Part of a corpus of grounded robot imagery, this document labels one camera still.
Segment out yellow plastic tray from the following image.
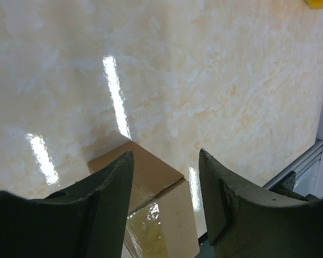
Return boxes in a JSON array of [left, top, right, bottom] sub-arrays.
[[305, 0, 323, 10]]

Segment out aluminium frame rail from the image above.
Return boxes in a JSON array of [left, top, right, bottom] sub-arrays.
[[263, 139, 323, 202]]

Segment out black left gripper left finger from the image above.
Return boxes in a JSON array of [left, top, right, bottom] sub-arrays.
[[0, 151, 134, 257]]

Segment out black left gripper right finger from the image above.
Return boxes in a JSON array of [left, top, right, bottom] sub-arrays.
[[199, 149, 323, 257]]

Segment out brown cardboard express box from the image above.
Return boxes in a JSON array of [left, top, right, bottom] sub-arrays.
[[88, 141, 199, 257]]

